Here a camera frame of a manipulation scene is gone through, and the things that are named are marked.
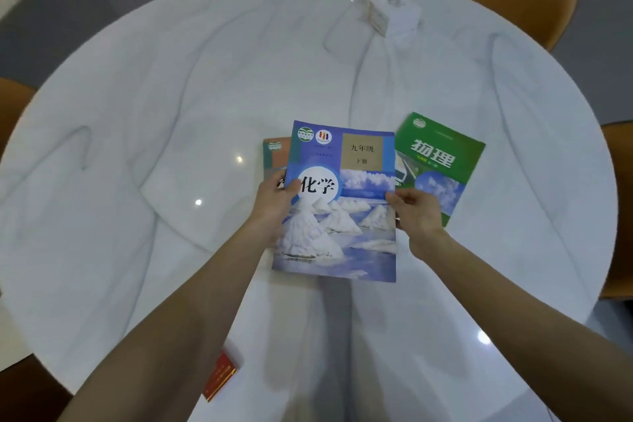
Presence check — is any person's left hand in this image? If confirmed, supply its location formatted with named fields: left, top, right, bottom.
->
left=249, top=170, right=301, bottom=244

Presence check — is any person's right hand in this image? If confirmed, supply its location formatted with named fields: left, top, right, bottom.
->
left=385, top=188, right=449, bottom=259

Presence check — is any blue textbook with snowy mounds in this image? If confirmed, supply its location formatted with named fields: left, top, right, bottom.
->
left=271, top=120, right=397, bottom=283

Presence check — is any person's left forearm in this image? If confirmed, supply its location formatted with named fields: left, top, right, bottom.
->
left=57, top=222, right=272, bottom=422

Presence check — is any person's right forearm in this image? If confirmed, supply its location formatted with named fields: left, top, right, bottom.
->
left=410, top=233, right=633, bottom=422

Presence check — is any brown-green textbook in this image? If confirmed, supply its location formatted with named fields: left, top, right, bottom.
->
left=262, top=136, right=293, bottom=183

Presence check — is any green textbook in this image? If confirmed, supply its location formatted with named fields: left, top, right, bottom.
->
left=394, top=112, right=486, bottom=228

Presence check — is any white tissue box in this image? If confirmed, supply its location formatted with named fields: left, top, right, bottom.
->
left=366, top=0, right=422, bottom=38

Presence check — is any small red box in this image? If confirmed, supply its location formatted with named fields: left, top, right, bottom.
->
left=202, top=350, right=239, bottom=403

